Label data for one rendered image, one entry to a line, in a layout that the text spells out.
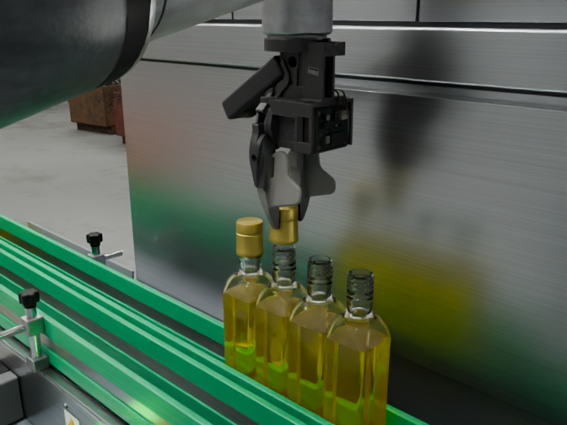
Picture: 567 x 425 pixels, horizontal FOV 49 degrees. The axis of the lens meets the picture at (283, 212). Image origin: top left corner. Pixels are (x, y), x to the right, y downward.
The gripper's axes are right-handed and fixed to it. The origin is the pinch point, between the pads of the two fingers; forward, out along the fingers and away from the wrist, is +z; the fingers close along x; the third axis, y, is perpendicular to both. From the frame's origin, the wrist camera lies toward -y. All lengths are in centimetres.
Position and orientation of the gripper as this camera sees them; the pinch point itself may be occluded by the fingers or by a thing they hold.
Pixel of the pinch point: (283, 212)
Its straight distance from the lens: 73.8
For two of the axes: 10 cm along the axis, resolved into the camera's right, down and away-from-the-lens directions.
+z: 0.0, 9.5, 3.1
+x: 6.8, -2.3, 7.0
